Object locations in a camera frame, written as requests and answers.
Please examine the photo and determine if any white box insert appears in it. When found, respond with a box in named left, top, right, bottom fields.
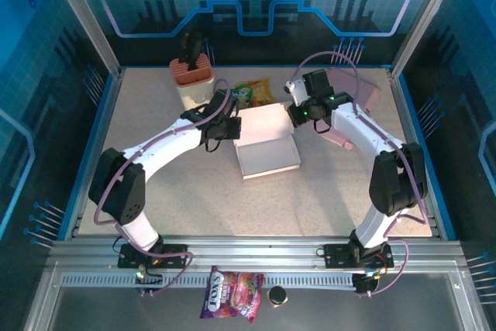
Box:
left=232, top=102, right=302, bottom=181

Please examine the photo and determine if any yellow candy bag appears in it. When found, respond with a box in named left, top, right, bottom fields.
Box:
left=235, top=78, right=272, bottom=107

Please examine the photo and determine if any beige knife block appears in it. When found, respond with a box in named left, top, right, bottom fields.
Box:
left=169, top=55, right=216, bottom=111

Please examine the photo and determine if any purple berries candy bag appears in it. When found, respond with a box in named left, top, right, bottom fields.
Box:
left=199, top=265, right=265, bottom=324

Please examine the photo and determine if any black round knob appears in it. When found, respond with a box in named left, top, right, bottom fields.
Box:
left=267, top=285, right=288, bottom=308

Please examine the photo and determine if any black handled knife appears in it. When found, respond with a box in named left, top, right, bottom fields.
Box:
left=178, top=30, right=203, bottom=72

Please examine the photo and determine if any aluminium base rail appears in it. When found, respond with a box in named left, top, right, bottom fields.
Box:
left=46, top=234, right=466, bottom=270

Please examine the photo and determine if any aluminium frame post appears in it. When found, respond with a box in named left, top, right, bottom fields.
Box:
left=42, top=0, right=125, bottom=80
left=388, top=0, right=465, bottom=80

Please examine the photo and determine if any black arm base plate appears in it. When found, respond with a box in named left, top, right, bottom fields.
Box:
left=322, top=243, right=395, bottom=270
left=117, top=243, right=190, bottom=270

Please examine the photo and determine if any slotted cable duct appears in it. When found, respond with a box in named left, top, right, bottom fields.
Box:
left=61, top=271, right=357, bottom=290

